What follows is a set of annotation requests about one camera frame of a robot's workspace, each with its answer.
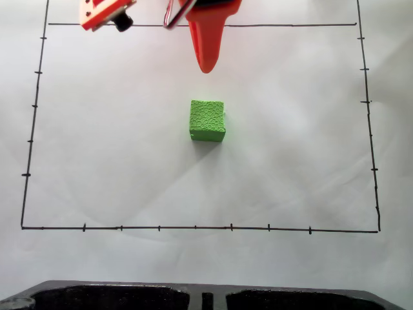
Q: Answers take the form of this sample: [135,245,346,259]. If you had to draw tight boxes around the green textured cube block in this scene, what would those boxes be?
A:
[188,99,227,143]

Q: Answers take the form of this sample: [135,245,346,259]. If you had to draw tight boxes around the white sheet with drawn rectangle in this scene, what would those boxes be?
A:
[0,0,413,292]

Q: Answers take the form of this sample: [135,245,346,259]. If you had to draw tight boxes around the black moulded plastic stand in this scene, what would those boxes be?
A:
[0,280,413,310]

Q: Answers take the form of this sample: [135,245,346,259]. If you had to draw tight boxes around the red white black cable bundle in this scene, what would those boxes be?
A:
[162,0,196,31]

